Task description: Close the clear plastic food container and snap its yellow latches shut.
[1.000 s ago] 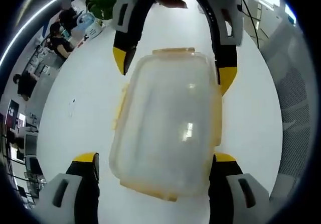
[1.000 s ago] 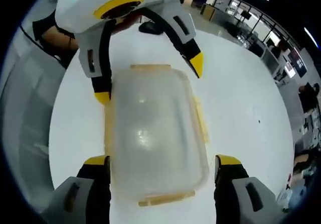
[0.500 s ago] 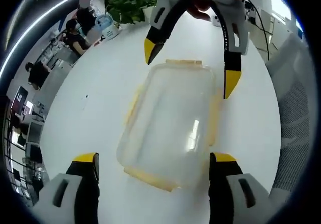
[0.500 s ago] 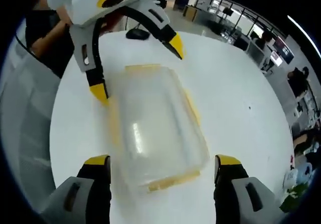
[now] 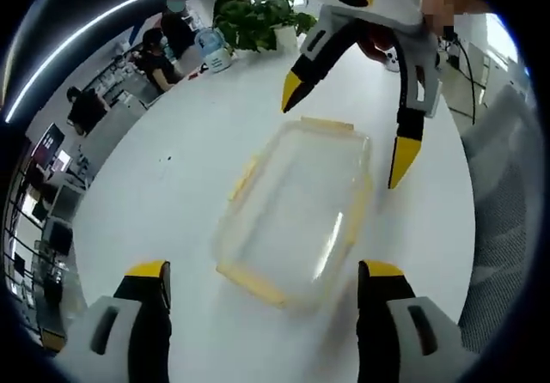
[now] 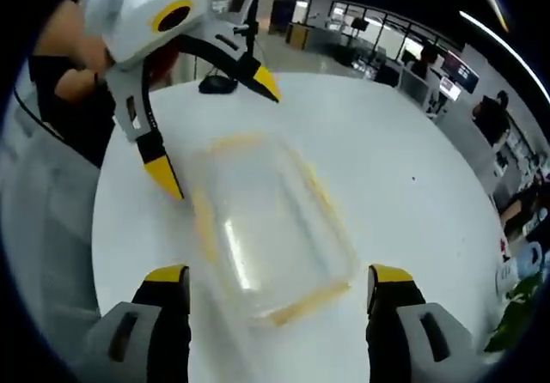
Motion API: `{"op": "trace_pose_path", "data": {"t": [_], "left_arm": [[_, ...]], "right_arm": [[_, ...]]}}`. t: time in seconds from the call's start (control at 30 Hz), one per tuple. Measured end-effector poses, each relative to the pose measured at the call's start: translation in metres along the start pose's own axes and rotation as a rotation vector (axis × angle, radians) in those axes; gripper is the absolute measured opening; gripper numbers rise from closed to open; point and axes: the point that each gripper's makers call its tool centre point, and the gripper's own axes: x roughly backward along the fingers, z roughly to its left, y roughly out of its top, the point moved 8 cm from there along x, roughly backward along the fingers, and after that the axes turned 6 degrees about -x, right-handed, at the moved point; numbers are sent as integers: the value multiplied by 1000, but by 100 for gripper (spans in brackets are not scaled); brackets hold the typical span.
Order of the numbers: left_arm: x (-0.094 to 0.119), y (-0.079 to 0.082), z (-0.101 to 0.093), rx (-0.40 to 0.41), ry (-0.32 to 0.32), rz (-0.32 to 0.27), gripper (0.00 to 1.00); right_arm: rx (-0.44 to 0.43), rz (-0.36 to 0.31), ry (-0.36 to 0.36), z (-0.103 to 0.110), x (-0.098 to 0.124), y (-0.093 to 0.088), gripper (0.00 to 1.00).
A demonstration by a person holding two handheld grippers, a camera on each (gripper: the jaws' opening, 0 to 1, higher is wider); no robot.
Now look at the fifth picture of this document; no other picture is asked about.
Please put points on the dark monitor screen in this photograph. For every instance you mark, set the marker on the dark monitor screen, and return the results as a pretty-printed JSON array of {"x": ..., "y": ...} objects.
[{"x": 50, "y": 142}]

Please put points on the green potted plant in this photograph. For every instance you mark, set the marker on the green potted plant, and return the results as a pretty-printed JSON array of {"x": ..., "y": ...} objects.
[{"x": 258, "y": 18}]

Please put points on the clear container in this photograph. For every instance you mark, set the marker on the clear container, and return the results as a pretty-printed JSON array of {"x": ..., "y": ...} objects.
[{"x": 296, "y": 211}]

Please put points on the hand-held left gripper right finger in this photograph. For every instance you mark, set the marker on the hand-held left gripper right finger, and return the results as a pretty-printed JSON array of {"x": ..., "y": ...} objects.
[{"x": 382, "y": 327}]

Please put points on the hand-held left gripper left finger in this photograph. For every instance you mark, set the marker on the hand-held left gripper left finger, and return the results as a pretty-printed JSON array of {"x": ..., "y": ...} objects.
[{"x": 146, "y": 327}]

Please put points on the white plant pot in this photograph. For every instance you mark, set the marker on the white plant pot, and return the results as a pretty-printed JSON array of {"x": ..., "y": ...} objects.
[{"x": 285, "y": 38}]

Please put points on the curved ceiling light strip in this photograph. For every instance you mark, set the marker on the curved ceiling light strip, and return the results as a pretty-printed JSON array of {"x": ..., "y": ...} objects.
[{"x": 86, "y": 39}]

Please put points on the grey mesh office chair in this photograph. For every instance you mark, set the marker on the grey mesh office chair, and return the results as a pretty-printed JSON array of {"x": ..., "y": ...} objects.
[{"x": 498, "y": 211}]

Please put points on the small red item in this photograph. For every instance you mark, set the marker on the small red item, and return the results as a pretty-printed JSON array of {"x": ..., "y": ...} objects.
[{"x": 193, "y": 76}]

